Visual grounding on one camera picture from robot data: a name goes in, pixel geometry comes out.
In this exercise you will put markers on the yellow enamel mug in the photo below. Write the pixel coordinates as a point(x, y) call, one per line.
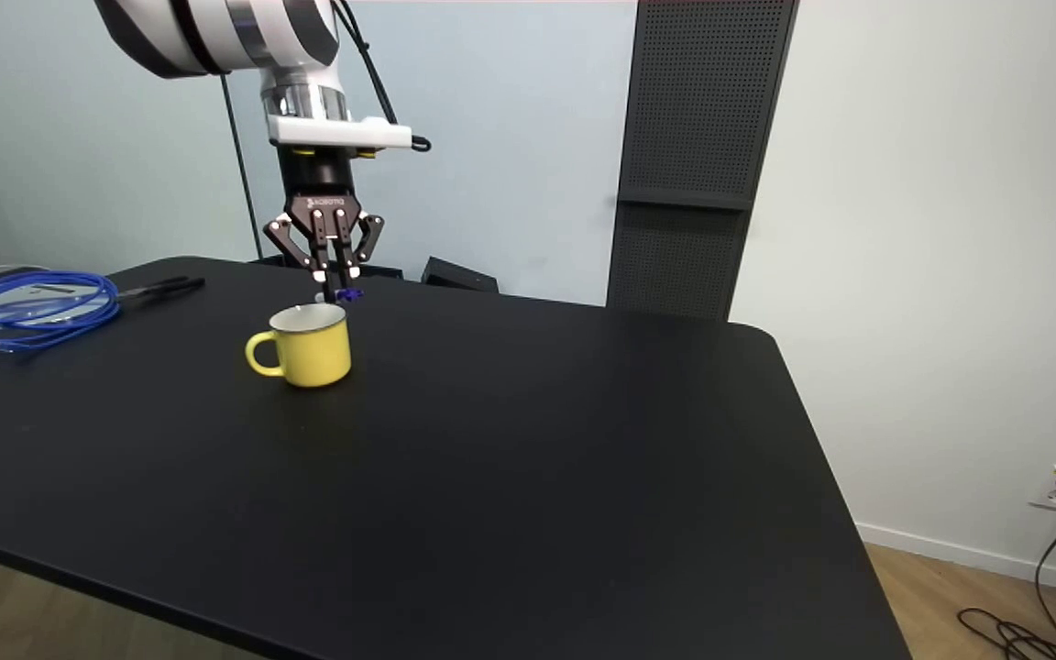
point(311, 355)

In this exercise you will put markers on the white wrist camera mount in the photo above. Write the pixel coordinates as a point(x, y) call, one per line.
point(333, 135)

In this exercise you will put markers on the dark grey tall panel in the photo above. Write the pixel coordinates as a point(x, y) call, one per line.
point(699, 150)

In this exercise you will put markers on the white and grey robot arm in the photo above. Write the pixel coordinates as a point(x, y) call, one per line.
point(221, 32)

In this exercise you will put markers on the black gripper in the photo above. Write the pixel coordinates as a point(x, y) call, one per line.
point(323, 202)

